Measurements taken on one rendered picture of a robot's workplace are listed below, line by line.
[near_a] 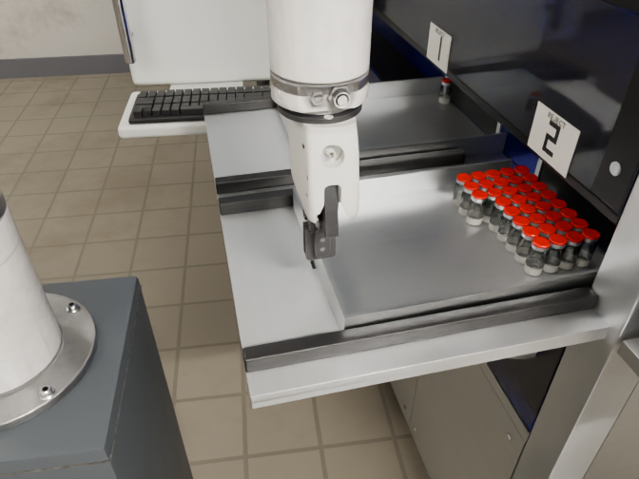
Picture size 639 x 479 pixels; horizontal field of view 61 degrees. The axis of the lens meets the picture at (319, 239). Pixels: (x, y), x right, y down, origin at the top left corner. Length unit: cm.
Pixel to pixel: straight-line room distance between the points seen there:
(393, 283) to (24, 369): 41
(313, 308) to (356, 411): 100
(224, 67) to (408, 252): 85
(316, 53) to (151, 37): 100
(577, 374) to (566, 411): 7
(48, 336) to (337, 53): 41
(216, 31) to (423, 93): 53
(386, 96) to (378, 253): 50
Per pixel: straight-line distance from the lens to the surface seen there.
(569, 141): 69
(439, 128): 102
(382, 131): 100
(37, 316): 61
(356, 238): 72
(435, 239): 74
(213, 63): 142
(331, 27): 43
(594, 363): 73
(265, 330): 61
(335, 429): 158
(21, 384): 64
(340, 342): 57
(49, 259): 230
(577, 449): 86
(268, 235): 74
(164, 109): 125
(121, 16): 134
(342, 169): 47
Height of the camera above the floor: 132
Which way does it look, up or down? 38 degrees down
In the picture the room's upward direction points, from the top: straight up
